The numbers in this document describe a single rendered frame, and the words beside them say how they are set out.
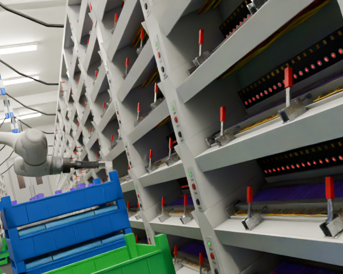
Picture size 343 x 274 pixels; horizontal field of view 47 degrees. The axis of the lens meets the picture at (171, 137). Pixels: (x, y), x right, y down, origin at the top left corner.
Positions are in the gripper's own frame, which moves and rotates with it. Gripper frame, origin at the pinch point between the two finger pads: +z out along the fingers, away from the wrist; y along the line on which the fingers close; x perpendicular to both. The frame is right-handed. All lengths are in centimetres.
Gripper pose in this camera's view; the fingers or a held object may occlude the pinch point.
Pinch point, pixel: (104, 164)
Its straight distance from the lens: 196.2
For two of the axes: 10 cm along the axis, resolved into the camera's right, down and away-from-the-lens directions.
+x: -0.4, -9.8, 1.7
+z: 9.5, 0.1, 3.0
